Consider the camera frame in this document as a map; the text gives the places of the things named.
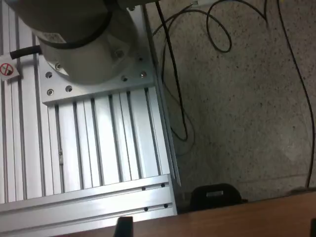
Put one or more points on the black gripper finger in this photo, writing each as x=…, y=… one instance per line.
x=313, y=228
x=124, y=227

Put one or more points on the silver blue UR5e robot arm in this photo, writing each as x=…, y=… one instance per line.
x=74, y=29

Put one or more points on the aluminium profile robot stand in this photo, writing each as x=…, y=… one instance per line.
x=106, y=138

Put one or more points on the black power adapter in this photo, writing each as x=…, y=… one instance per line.
x=214, y=197

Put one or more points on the aluminium mounting plate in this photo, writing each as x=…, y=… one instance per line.
x=103, y=86

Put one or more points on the white warning label tag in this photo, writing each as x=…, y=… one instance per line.
x=6, y=69

